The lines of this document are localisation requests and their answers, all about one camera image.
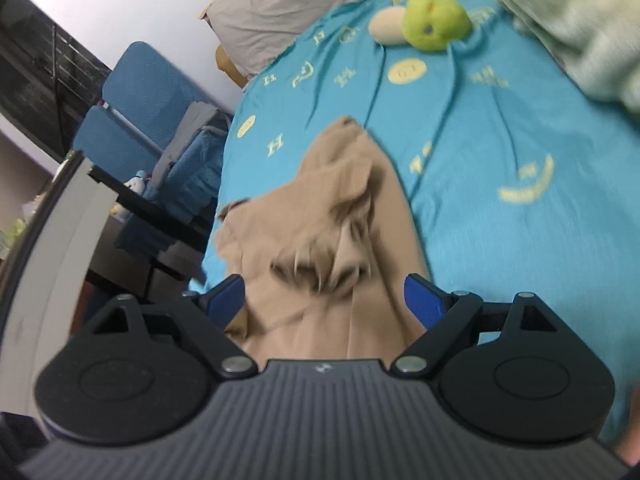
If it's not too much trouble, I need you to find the tan t-shirt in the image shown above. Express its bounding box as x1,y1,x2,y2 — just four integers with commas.
214,116,427,365

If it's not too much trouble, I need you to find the blue folding chair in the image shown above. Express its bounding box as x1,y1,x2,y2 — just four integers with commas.
72,41,232,261

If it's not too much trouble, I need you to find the person's hand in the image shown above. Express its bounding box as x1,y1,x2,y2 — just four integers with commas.
615,386,640,467

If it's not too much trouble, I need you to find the black desk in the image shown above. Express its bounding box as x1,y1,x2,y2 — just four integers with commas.
84,164,216,302

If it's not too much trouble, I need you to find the small white blue plush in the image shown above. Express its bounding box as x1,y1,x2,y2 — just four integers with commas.
124,170,150,195

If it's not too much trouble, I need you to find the teal patterned bed sheet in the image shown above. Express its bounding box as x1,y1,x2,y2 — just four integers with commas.
193,0,639,441

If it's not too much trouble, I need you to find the white curved panel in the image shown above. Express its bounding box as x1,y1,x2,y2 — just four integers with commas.
1,153,117,417

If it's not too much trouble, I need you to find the green and cream plush toy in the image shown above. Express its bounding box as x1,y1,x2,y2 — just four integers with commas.
368,0,473,52

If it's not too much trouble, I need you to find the grey pillow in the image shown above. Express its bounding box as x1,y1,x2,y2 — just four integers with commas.
199,0,396,79

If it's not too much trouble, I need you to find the light green fleece blanket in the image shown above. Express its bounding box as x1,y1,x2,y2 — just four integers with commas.
497,0,639,116

